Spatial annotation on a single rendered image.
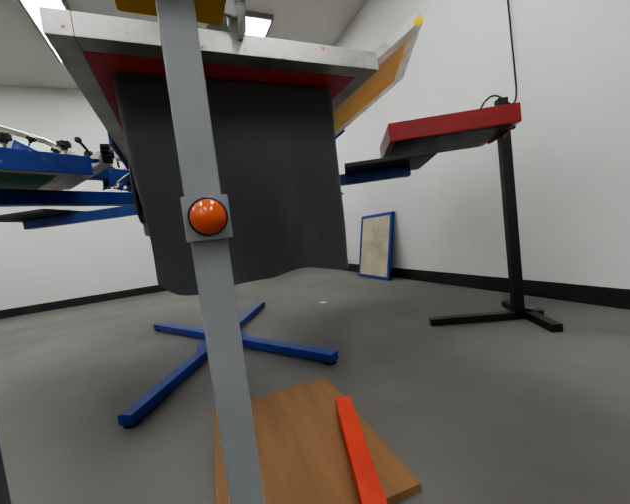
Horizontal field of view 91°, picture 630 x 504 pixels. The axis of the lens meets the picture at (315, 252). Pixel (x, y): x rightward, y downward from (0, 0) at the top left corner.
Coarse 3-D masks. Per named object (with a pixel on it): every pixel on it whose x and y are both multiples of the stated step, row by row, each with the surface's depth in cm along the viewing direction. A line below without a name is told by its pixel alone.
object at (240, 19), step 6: (228, 0) 53; (234, 0) 53; (228, 6) 53; (234, 6) 53; (240, 6) 53; (228, 12) 52; (234, 12) 53; (240, 12) 53; (234, 18) 53; (240, 18) 53; (240, 24) 53; (240, 30) 53; (240, 36) 54
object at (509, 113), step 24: (408, 120) 150; (432, 120) 149; (456, 120) 148; (480, 120) 146; (504, 120) 145; (384, 144) 172; (408, 144) 161; (432, 144) 167; (456, 144) 174; (480, 144) 182
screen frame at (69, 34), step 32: (64, 32) 45; (96, 32) 47; (128, 32) 49; (224, 32) 54; (64, 64) 52; (224, 64) 58; (256, 64) 59; (288, 64) 61; (320, 64) 62; (352, 64) 64; (96, 96) 64; (128, 160) 109
